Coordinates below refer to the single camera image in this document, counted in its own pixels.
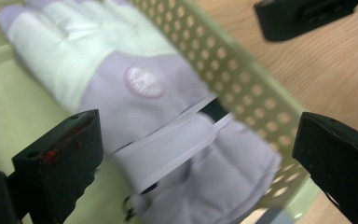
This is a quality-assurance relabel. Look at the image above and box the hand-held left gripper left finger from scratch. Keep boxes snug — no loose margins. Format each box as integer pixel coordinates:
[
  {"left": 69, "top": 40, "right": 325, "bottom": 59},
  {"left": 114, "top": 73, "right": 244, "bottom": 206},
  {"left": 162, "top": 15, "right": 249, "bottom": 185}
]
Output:
[{"left": 11, "top": 108, "right": 104, "bottom": 224}]

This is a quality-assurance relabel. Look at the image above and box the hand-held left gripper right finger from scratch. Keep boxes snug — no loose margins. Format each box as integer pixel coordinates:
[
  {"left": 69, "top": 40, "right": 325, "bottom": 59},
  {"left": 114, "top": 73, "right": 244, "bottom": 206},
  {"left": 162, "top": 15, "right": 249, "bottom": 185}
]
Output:
[{"left": 292, "top": 111, "right": 358, "bottom": 224}]

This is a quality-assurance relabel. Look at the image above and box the light green perforated plastic basket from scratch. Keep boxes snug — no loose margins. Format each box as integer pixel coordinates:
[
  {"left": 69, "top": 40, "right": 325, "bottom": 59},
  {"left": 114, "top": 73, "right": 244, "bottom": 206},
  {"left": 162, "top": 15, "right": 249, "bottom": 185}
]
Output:
[{"left": 0, "top": 0, "right": 321, "bottom": 224}]

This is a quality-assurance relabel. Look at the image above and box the lilac glove with white fingers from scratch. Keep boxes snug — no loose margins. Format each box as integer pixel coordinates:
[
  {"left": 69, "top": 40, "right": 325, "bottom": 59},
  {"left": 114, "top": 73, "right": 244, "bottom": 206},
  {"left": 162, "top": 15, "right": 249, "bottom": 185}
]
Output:
[{"left": 0, "top": 0, "right": 282, "bottom": 224}]

